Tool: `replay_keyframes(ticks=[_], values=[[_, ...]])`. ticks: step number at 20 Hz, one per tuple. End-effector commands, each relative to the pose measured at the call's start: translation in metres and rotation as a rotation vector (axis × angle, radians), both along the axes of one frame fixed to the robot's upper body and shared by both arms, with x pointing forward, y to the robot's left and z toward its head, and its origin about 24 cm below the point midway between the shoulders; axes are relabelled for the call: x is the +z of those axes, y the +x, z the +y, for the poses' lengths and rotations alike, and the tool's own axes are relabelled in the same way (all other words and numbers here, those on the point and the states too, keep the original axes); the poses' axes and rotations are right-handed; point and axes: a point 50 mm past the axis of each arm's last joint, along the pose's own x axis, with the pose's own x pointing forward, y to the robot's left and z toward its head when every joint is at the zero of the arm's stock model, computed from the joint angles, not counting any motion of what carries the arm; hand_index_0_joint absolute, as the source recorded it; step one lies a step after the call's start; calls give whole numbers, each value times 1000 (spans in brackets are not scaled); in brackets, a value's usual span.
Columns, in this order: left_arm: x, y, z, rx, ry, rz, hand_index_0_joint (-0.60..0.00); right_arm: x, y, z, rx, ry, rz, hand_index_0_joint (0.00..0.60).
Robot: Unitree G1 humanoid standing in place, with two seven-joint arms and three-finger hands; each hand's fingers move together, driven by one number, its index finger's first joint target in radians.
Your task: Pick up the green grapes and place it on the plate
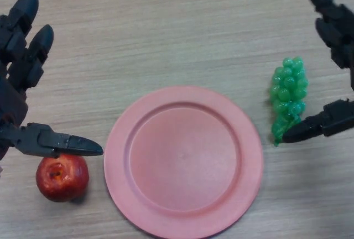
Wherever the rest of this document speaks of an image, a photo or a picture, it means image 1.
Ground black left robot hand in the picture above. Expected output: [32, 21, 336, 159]
[0, 0, 105, 161]

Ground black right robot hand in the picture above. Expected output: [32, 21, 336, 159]
[281, 0, 354, 144]

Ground green grapes bunch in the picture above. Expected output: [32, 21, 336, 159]
[269, 56, 309, 147]

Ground pink round plate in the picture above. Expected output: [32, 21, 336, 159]
[103, 85, 265, 236]

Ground red apple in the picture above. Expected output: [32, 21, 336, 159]
[35, 153, 90, 203]

